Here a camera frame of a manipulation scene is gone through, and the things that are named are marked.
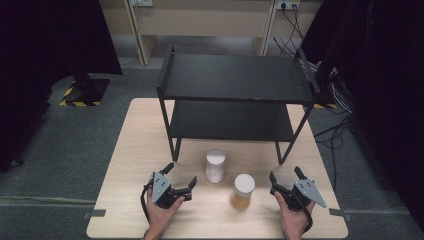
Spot hand-held gripper black cable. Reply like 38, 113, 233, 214
140, 179, 155, 224
301, 203, 315, 235

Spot right hand-held gripper black cable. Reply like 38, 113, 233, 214
301, 203, 315, 235

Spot black two-tier shelf rack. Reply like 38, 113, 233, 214
156, 45, 322, 166

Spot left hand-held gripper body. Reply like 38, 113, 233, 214
151, 170, 180, 210

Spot person's left hand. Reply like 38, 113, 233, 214
145, 188, 186, 236

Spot black floor cables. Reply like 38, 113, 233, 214
313, 114, 355, 192

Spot grey floor tape piece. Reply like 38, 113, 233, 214
328, 207, 353, 222
82, 208, 107, 220

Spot white cable bundle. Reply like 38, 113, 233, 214
308, 59, 355, 115

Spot black socket cables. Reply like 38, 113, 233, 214
273, 3, 309, 58

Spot jar of orange contents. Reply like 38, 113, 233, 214
229, 173, 257, 211

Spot jar of white powder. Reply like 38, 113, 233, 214
204, 148, 227, 185

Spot black curtain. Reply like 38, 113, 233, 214
0, 0, 123, 173
300, 0, 424, 232

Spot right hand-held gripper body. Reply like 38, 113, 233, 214
288, 178, 328, 212

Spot person's right hand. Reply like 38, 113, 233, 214
273, 192, 316, 236

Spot beige wooden desk frame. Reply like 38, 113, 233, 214
99, 0, 325, 67

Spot black stand base striped tape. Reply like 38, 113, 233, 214
59, 71, 111, 108

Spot left hand-held gripper black cable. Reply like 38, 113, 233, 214
140, 179, 155, 224

